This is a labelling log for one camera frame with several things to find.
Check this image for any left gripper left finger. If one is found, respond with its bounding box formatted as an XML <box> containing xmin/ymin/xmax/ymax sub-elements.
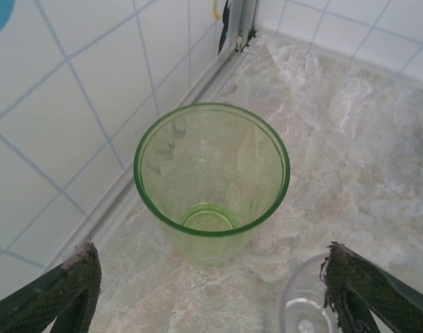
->
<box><xmin>0</xmin><ymin>241</ymin><xmax>102</xmax><ymax>333</ymax></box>

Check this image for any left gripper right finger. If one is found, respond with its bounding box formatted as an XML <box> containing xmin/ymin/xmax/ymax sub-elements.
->
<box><xmin>320</xmin><ymin>241</ymin><xmax>423</xmax><ymax>333</ymax></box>

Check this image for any clear plastic cup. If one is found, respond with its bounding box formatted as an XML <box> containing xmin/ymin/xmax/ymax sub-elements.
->
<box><xmin>279</xmin><ymin>252</ymin><xmax>340</xmax><ymax>333</ymax></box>

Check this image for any tall green plastic cup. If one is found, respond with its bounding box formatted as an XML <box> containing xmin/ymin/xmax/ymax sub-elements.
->
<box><xmin>133</xmin><ymin>102</ymin><xmax>291</xmax><ymax>268</ymax></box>

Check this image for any left aluminium corner post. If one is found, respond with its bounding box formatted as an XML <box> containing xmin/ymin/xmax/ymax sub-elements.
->
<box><xmin>228</xmin><ymin>0</ymin><xmax>260</xmax><ymax>53</ymax></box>

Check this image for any black fish yellow ring sticker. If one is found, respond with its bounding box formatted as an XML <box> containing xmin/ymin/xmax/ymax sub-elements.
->
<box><xmin>211</xmin><ymin>0</ymin><xmax>232</xmax><ymax>55</ymax></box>

